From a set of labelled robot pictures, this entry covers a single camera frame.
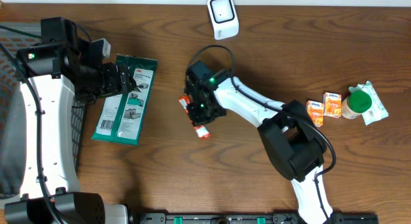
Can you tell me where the red orange stick packet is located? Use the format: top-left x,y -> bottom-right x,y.
179,96 -> 211,139

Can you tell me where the white green packet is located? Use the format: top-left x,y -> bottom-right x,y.
92,55 -> 158,146

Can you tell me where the orange tissue pack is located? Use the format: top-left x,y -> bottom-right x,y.
306,100 -> 324,127
323,92 -> 342,118

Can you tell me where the light green tissue packet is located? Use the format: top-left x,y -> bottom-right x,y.
349,81 -> 389,125

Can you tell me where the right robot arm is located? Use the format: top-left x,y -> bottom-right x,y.
184,69 -> 333,223

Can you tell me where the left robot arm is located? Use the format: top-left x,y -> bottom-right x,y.
4,17 -> 136,223

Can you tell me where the white barcode scanner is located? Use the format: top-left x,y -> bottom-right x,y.
207,0 -> 240,40

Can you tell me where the grey plastic mesh basket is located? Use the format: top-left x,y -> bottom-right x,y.
1,17 -> 85,200

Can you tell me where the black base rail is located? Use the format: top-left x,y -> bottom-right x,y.
128,212 -> 379,224

